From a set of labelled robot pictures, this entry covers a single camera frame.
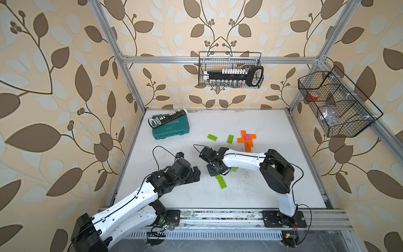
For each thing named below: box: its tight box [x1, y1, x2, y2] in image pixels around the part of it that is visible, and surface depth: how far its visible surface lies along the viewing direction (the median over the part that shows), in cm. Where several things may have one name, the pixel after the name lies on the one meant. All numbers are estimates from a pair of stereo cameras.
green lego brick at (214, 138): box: [206, 133, 218, 142], surface depth 107 cm
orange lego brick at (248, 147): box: [245, 142, 254, 153], surface depth 101 cm
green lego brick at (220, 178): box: [215, 174, 226, 184], surface depth 88 cm
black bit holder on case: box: [147, 108, 188, 128], surface depth 110 cm
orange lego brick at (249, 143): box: [245, 138, 254, 147], surface depth 102 cm
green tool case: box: [152, 113, 190, 140], surface depth 106 cm
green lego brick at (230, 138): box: [226, 134, 235, 145], surface depth 104 cm
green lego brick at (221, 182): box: [215, 176, 228, 190], surface depth 87 cm
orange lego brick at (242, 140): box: [237, 136, 249, 143], surface depth 104 cm
